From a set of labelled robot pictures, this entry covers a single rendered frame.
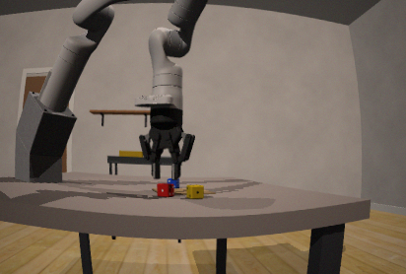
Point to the red die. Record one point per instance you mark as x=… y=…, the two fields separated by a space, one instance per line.
x=165 y=190

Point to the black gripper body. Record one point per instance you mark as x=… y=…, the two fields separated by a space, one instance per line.
x=165 y=120

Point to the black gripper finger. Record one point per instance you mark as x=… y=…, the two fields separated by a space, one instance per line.
x=154 y=158
x=176 y=156

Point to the yellow die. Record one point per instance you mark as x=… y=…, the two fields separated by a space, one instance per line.
x=195 y=191

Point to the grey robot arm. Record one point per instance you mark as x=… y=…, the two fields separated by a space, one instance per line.
x=97 y=16

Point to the blue die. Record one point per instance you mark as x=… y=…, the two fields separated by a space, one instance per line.
x=175 y=182

